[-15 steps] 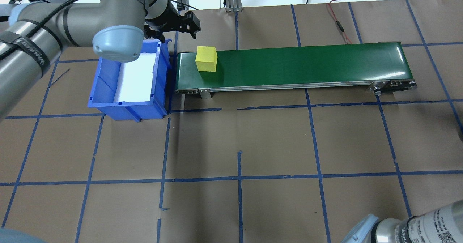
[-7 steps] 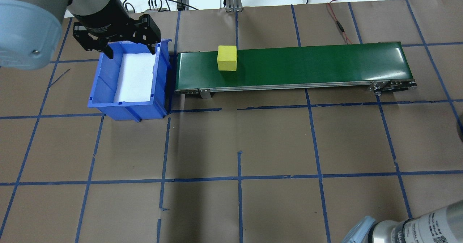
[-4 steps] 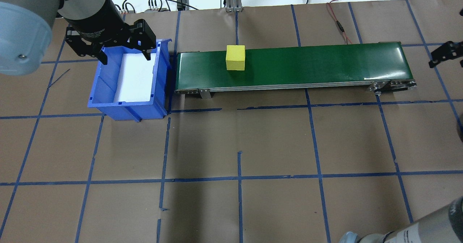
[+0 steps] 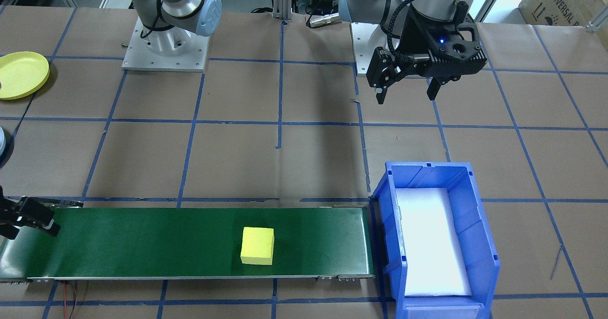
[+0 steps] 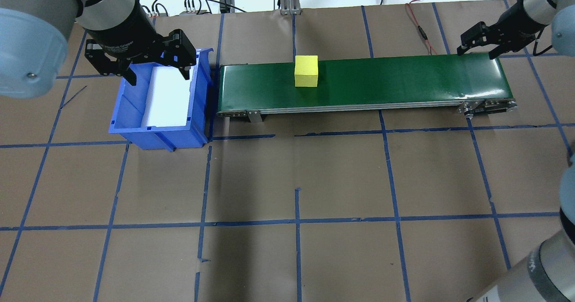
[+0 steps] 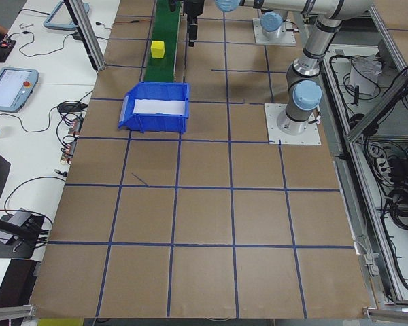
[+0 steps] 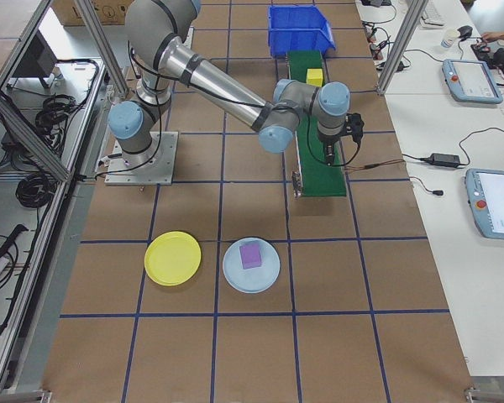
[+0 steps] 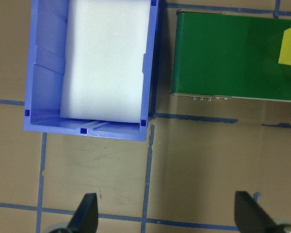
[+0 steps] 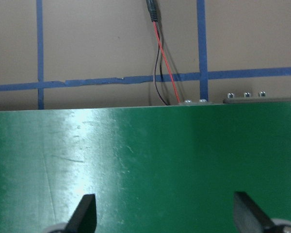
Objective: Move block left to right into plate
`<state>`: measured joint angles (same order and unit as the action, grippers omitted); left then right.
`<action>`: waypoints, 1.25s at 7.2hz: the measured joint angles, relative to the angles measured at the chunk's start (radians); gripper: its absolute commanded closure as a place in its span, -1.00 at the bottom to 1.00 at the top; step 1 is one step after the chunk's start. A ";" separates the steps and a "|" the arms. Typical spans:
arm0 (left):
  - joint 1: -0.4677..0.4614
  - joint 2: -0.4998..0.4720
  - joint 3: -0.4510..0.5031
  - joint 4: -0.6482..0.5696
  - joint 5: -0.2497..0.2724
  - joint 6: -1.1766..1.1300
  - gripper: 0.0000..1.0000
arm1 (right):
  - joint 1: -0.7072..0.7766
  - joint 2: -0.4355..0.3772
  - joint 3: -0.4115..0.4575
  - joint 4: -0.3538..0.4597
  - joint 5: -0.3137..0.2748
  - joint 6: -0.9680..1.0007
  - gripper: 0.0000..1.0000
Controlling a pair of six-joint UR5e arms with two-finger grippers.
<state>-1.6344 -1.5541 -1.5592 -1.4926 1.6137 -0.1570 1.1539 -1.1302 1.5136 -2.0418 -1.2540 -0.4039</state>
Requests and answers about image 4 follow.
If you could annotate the blue plastic storage bin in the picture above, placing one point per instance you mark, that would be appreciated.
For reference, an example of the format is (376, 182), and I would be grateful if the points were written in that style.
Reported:
(479, 248)

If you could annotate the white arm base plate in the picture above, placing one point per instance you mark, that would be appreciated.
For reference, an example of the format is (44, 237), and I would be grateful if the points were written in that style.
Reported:
(137, 62)
(361, 58)

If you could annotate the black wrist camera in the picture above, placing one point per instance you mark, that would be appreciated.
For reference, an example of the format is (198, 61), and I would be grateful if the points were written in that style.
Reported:
(456, 53)

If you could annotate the yellow foam block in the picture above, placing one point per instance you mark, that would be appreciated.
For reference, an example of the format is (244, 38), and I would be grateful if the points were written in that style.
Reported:
(257, 245)

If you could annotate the yellow round plate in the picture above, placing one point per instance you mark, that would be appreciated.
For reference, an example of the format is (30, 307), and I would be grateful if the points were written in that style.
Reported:
(23, 74)

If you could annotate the white foam pad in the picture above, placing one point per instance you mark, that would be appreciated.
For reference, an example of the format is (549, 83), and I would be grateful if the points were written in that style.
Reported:
(427, 243)

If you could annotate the green conveyor belt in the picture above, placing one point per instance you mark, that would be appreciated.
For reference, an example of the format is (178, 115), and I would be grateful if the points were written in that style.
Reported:
(142, 243)

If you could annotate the brown cardboard box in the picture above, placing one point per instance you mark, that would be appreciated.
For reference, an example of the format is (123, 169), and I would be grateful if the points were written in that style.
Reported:
(560, 1)

